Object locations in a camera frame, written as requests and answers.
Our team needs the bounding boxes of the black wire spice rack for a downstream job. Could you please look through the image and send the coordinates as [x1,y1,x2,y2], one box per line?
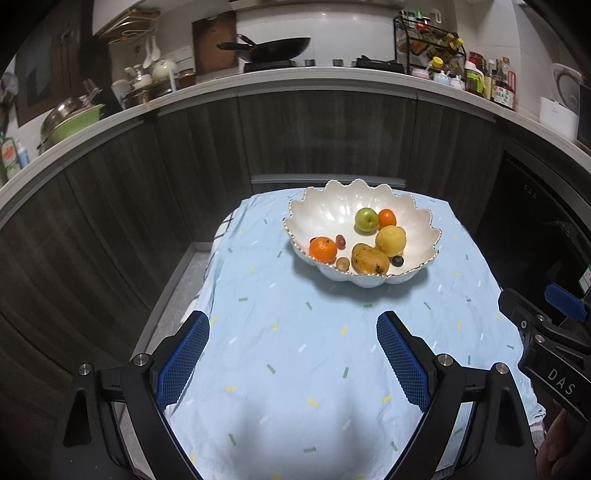
[393,9,465,75]

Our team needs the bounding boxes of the stack of white bowls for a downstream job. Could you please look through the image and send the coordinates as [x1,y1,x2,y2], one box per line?
[124,65,153,89]

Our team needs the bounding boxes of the white ceramic pot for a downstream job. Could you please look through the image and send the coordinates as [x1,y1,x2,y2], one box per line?
[151,59,178,83]

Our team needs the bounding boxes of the large yellow orange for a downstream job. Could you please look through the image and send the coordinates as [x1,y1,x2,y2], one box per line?
[375,225,408,258]

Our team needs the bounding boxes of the black gas stove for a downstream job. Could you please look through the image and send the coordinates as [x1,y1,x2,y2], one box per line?
[242,55,409,75]

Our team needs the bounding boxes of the green plastic basin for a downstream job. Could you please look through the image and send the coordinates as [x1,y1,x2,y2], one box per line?
[48,104,106,144]

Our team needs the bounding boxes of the dark wood kitchen cabinet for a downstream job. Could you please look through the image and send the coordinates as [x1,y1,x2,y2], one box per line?
[0,67,591,416]

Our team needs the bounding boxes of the dark table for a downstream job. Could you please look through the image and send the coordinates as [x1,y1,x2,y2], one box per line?
[252,174,407,191]

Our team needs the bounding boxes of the black countertop appliance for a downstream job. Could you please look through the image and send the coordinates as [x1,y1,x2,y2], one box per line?
[576,88,591,153]

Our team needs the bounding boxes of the group of small seasoning bottles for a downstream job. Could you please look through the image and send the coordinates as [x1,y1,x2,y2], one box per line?
[397,9,464,56]

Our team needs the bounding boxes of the green label dish soap bottle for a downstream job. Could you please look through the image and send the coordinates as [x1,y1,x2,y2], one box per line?
[0,136,21,181]

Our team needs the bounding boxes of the stainless steel pot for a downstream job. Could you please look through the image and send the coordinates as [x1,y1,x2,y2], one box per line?
[122,82,174,108]

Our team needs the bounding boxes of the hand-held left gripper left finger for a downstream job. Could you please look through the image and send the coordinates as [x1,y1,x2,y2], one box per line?
[48,310,211,480]

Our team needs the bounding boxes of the black built-in appliance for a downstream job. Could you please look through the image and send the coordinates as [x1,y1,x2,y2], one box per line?
[475,152,591,296]

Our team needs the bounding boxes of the dark wood window frame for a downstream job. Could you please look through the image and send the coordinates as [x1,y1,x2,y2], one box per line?
[14,0,98,125]

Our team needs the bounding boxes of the white scalloped ceramic bowl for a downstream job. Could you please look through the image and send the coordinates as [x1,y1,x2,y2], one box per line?
[283,179,441,289]

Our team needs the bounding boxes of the yellow mango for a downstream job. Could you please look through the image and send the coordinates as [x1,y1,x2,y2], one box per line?
[351,243,390,275]

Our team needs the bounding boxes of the stainless steel basin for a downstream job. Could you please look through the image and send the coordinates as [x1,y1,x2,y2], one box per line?
[38,95,100,148]

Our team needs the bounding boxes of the grey striped cloth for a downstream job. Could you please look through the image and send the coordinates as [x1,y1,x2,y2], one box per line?
[203,203,548,455]

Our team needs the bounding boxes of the metal wall rack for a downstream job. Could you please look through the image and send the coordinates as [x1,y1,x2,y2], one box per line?
[97,7,160,44]

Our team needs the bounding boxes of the hanging metal strainer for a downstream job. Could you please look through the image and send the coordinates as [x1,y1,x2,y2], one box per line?
[0,71,19,104]

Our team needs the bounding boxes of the white box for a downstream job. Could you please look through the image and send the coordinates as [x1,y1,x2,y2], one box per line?
[539,97,580,137]

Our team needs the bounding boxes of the person's right hand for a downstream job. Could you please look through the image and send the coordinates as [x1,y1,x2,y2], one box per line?
[538,408,591,480]

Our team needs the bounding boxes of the light blue patterned cloth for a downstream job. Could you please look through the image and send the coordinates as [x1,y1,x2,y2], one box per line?
[164,187,546,480]

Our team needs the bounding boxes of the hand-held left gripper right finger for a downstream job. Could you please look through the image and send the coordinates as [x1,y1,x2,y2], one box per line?
[376,310,539,480]

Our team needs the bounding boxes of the white hanging ladles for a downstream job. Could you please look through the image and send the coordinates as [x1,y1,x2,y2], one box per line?
[142,34,161,69]

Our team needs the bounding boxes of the green cooking oil bottle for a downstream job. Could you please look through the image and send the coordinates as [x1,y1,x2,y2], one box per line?
[464,60,485,95]

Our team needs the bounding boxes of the green apple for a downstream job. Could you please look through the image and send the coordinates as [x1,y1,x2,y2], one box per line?
[355,208,379,233]

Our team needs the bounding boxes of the brown wooden cutting board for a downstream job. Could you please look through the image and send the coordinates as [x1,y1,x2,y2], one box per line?
[193,14,238,75]

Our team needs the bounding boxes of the white rice cooker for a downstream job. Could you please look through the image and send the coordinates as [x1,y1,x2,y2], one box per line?
[551,64,583,112]

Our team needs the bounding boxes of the black wok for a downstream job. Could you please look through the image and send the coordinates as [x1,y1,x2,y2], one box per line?
[217,37,312,63]

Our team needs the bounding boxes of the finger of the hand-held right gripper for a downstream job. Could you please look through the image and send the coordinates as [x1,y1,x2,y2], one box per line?
[544,282,591,342]
[498,287,557,347]

